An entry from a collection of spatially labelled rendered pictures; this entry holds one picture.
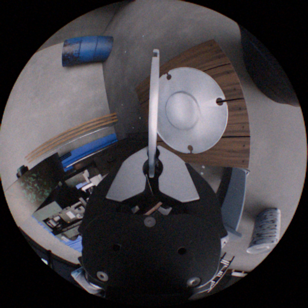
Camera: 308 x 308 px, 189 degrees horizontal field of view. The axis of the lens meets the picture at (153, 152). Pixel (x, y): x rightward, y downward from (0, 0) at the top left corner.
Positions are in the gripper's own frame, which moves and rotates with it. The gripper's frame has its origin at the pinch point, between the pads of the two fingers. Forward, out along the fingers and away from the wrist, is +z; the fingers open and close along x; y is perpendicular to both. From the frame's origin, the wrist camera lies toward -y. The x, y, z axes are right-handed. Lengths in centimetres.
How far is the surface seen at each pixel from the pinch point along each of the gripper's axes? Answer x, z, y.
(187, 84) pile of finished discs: 9.7, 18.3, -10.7
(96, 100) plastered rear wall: -115, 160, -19
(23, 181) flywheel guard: -62, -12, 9
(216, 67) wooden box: 16.1, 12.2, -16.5
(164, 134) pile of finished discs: 3.4, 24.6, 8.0
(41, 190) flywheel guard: -60, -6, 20
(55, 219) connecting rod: -85, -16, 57
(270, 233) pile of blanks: 78, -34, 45
